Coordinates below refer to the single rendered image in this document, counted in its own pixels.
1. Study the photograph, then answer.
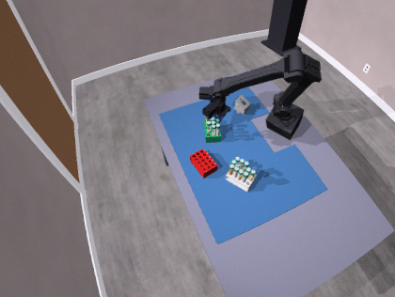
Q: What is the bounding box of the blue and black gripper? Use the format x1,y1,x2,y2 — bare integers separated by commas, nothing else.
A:
213,105,231,122

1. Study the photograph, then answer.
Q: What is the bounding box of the green tube rack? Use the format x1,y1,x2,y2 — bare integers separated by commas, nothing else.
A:
204,120,221,143

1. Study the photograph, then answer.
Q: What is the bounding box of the blue flat mat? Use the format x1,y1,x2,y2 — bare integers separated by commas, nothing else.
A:
159,87,327,244

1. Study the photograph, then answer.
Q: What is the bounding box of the red tube rack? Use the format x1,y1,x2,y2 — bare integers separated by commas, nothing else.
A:
190,148,217,178

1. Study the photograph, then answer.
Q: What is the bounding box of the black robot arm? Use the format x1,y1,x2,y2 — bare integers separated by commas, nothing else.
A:
199,49,322,127

